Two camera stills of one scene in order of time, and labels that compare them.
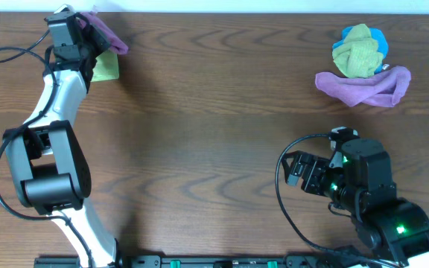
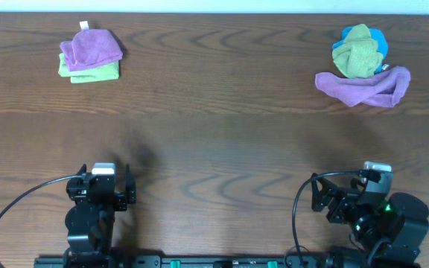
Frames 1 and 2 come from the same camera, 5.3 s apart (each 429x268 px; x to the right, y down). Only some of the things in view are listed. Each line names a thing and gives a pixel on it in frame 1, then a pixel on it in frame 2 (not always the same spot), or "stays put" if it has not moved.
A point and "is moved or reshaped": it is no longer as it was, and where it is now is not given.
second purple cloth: [383, 88] stays put
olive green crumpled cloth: [360, 54] stays put
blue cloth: [379, 36] stays put
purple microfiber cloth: [115, 45] is moved or reshaped
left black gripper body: [97, 41] → [103, 194]
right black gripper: [316, 165] → [343, 199]
